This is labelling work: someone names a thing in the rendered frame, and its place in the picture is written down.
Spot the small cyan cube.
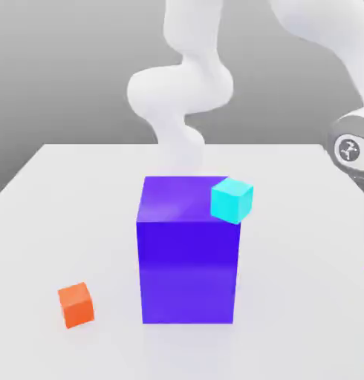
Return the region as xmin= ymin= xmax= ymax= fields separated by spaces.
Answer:
xmin=209 ymin=177 xmax=255 ymax=226

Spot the small orange cube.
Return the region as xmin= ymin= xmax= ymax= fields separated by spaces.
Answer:
xmin=57 ymin=281 xmax=96 ymax=330

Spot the large purple box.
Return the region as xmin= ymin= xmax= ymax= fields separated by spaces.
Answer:
xmin=135 ymin=175 xmax=241 ymax=325

